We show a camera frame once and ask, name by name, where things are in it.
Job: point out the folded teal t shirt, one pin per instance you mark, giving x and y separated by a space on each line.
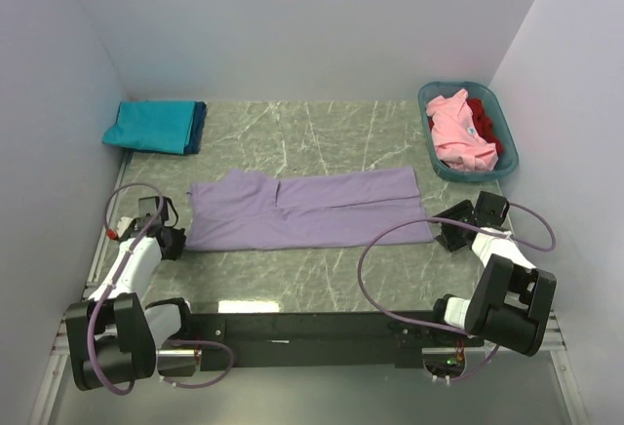
152 126

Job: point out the pink t shirt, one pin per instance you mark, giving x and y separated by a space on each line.
456 141

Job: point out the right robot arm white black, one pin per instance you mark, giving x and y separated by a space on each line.
512 301

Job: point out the teal plastic basket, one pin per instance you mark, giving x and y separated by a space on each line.
508 160

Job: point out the purple t shirt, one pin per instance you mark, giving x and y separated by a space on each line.
253 211

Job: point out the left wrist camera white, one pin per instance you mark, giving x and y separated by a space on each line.
126 226

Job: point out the black base beam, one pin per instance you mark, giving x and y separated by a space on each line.
311 340

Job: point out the red t shirt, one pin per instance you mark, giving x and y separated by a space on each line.
483 124

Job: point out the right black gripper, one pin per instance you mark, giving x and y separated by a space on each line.
463 210

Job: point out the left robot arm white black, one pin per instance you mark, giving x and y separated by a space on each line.
126 333

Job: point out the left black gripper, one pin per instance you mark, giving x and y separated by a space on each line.
178 242

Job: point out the folded dark blue t shirt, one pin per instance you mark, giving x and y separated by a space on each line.
193 144

